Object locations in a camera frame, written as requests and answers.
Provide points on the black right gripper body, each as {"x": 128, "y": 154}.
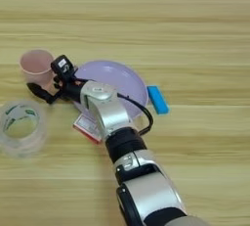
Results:
{"x": 71, "y": 89}

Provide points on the blue rectangular block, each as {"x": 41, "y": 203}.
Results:
{"x": 157, "y": 100}

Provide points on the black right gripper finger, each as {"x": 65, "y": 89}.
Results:
{"x": 40, "y": 92}

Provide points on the purple plastic plate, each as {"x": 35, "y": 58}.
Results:
{"x": 127, "y": 83}

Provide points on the pink plastic cup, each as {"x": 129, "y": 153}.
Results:
{"x": 35, "y": 70}

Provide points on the clear adhesive tape roll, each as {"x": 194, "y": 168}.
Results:
{"x": 40, "y": 132}

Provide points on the small black box white label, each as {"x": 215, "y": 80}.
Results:
{"x": 63, "y": 67}

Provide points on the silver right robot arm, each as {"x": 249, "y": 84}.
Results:
{"x": 110, "y": 112}

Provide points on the small red white card box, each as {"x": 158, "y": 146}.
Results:
{"x": 86, "y": 127}

